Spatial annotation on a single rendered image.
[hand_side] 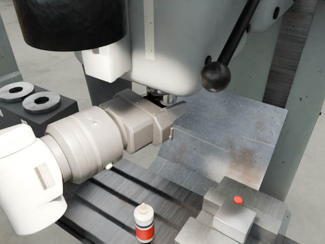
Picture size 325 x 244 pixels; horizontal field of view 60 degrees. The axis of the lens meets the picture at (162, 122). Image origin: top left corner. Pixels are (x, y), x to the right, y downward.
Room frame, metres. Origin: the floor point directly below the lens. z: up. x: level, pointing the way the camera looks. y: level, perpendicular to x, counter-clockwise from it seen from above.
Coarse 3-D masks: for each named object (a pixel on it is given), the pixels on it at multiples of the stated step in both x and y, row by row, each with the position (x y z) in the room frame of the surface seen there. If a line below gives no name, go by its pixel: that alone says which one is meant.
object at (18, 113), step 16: (0, 96) 0.62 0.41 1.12; (16, 96) 0.62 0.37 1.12; (32, 96) 0.62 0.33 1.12; (48, 96) 0.62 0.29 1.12; (64, 96) 0.64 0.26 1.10; (0, 112) 0.59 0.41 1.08; (16, 112) 0.56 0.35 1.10; (32, 112) 0.55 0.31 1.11; (48, 112) 0.56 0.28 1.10; (64, 112) 0.58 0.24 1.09; (0, 128) 0.61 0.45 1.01; (32, 128) 0.53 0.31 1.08
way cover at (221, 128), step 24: (192, 96) 0.74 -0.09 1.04; (216, 96) 0.71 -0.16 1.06; (240, 96) 0.68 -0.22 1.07; (192, 120) 0.71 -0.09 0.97; (216, 120) 0.68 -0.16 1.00; (240, 120) 0.65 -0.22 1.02; (264, 120) 0.62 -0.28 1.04; (192, 144) 0.66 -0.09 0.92; (216, 144) 0.64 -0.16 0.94; (240, 144) 0.61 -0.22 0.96; (264, 144) 0.59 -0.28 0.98; (192, 168) 0.60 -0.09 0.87; (216, 168) 0.58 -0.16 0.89; (240, 168) 0.56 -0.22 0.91; (264, 168) 0.55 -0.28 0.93
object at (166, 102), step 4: (148, 96) 0.38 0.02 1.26; (152, 100) 0.37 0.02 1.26; (156, 100) 0.37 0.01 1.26; (160, 100) 0.37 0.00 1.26; (164, 100) 0.37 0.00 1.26; (168, 100) 0.37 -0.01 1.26; (172, 100) 0.38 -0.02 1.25; (156, 104) 0.37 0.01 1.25; (160, 104) 0.37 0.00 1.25; (164, 104) 0.37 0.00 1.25; (168, 104) 0.37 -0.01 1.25; (172, 104) 0.38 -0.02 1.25
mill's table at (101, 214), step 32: (128, 160) 0.59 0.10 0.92; (64, 192) 0.49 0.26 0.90; (96, 192) 0.47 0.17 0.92; (128, 192) 0.47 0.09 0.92; (160, 192) 0.48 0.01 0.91; (192, 192) 0.47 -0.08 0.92; (64, 224) 0.41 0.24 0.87; (96, 224) 0.38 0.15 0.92; (128, 224) 0.38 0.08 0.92; (160, 224) 0.38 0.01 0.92
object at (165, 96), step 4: (148, 88) 0.39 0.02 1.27; (148, 92) 0.38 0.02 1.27; (152, 92) 0.38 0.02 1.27; (156, 92) 0.37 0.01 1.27; (160, 92) 0.37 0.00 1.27; (164, 92) 0.37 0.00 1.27; (152, 96) 0.37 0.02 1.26; (156, 96) 0.37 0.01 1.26; (160, 96) 0.37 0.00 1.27; (164, 96) 0.37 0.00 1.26; (168, 96) 0.37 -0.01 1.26; (172, 96) 0.38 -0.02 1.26
